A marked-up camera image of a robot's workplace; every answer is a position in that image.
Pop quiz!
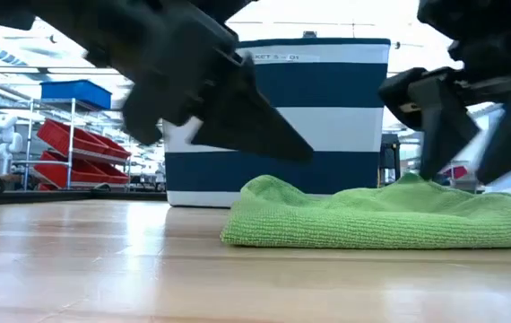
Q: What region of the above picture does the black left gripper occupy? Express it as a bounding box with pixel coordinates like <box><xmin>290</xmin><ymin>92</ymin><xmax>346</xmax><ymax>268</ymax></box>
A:
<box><xmin>30</xmin><ymin>0</ymin><xmax>315</xmax><ymax>164</ymax></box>

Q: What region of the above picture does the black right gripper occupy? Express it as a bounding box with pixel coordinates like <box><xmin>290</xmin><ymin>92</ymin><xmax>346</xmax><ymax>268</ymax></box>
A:
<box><xmin>377</xmin><ymin>0</ymin><xmax>511</xmax><ymax>186</ymax></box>

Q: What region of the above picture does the navy white-striped fabric basket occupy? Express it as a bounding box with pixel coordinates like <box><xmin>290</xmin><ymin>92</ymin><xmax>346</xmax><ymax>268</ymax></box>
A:
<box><xmin>163</xmin><ymin>37</ymin><xmax>392</xmax><ymax>209</ymax></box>

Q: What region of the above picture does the green towel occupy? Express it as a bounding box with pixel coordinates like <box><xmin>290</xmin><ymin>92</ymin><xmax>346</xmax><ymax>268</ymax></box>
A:
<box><xmin>219</xmin><ymin>172</ymin><xmax>511</xmax><ymax>250</ymax></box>

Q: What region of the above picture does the small red object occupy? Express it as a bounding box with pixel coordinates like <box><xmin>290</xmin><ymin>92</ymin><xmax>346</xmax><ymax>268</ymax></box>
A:
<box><xmin>438</xmin><ymin>164</ymin><xmax>470</xmax><ymax>181</ymax></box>

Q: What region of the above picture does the red plastic bin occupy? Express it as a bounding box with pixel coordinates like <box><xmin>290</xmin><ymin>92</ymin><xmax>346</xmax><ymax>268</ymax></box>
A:
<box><xmin>33</xmin><ymin>150</ymin><xmax>109</xmax><ymax>189</ymax></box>
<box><xmin>93</xmin><ymin>161</ymin><xmax>131</xmax><ymax>186</ymax></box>
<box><xmin>88</xmin><ymin>132</ymin><xmax>133</xmax><ymax>161</ymax></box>
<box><xmin>35</xmin><ymin>118</ymin><xmax>109</xmax><ymax>156</ymax></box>

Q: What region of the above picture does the blue plastic bin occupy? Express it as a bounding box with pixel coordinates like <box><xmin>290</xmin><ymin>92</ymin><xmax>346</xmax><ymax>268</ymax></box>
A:
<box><xmin>39</xmin><ymin>79</ymin><xmax>113</xmax><ymax>111</ymax></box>

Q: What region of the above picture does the metal shelf rack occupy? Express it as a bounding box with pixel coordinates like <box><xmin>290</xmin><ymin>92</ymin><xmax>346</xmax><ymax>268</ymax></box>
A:
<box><xmin>13</xmin><ymin>96</ymin><xmax>134</xmax><ymax>192</ymax></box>

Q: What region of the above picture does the white humanoid robot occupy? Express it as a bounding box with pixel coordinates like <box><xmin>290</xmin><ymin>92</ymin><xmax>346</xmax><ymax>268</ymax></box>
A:
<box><xmin>0</xmin><ymin>114</ymin><xmax>24</xmax><ymax>177</ymax></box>

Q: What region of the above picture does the black metal table frame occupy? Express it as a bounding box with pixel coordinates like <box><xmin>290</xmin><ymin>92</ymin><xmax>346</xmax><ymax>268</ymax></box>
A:
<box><xmin>0</xmin><ymin>189</ymin><xmax>168</xmax><ymax>207</ymax></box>

